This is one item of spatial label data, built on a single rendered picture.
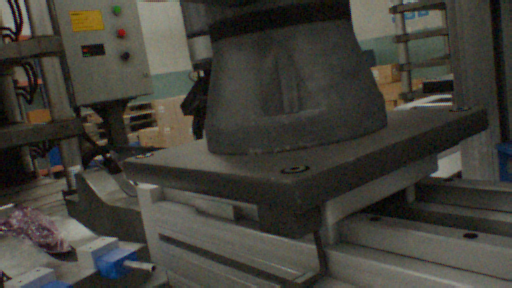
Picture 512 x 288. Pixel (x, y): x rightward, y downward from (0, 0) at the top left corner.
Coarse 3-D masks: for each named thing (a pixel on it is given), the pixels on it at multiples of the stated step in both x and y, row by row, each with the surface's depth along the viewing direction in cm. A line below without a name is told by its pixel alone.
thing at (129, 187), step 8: (112, 152) 111; (128, 152) 113; (136, 152) 113; (144, 152) 112; (96, 160) 108; (120, 160) 112; (104, 168) 104; (120, 168) 106; (112, 176) 103; (120, 176) 104; (120, 184) 101; (128, 184) 102; (136, 184) 101; (128, 192) 99; (136, 192) 99
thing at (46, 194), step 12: (48, 180) 193; (0, 192) 184; (12, 192) 179; (24, 192) 175; (36, 192) 171; (48, 192) 167; (60, 192) 164; (12, 204) 157; (24, 204) 153; (36, 204) 150; (48, 204) 147; (60, 204) 145
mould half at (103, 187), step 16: (80, 176) 103; (96, 176) 102; (80, 192) 105; (96, 192) 97; (112, 192) 98; (80, 208) 108; (96, 208) 99; (112, 208) 91; (128, 208) 85; (96, 224) 102; (112, 224) 93; (128, 224) 86; (128, 240) 88; (144, 240) 82
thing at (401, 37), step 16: (400, 0) 455; (432, 0) 428; (400, 16) 457; (400, 32) 460; (432, 32) 435; (448, 32) 424; (400, 48) 464; (448, 48) 533; (400, 64) 465; (416, 64) 453; (432, 64) 442; (448, 64) 431; (400, 96) 473; (416, 96) 461
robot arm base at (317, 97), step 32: (224, 32) 34; (256, 32) 33; (288, 32) 32; (320, 32) 33; (352, 32) 36; (224, 64) 35; (256, 64) 33; (288, 64) 33; (320, 64) 32; (352, 64) 34; (224, 96) 34; (256, 96) 33; (288, 96) 33; (320, 96) 32; (352, 96) 33; (224, 128) 34; (256, 128) 32; (288, 128) 32; (320, 128) 32; (352, 128) 33
